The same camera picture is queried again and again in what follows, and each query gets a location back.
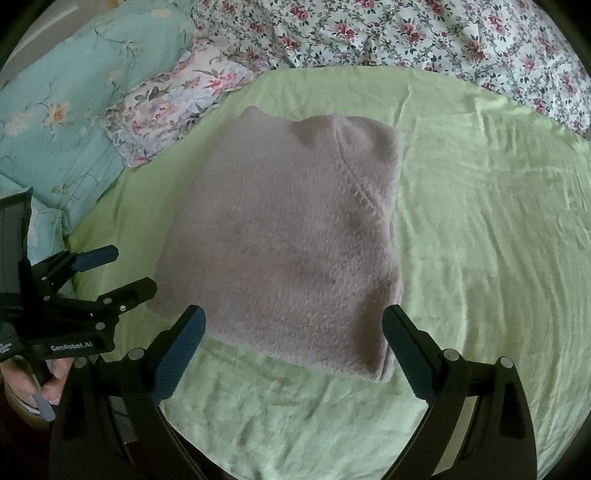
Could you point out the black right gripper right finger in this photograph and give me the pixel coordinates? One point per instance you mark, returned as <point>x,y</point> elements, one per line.
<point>499,442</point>

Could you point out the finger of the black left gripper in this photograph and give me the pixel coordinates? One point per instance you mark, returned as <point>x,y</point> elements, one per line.
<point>54,272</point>
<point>104,312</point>

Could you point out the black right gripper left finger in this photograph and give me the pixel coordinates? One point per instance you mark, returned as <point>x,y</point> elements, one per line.
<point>110,422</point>

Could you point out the beige fuzzy sweater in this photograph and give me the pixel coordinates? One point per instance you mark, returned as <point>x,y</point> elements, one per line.
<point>287,237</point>

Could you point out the left hand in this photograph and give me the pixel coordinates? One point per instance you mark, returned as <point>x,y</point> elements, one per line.
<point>20,388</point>

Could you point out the teal floral pillow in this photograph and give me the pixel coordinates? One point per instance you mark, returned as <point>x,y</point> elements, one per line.
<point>51,140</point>

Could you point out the pastel floral pillow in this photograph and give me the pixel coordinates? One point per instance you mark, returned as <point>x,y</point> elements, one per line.
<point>162,110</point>

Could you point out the floral rose quilt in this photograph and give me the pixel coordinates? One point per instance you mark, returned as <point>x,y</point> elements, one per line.
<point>512,48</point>

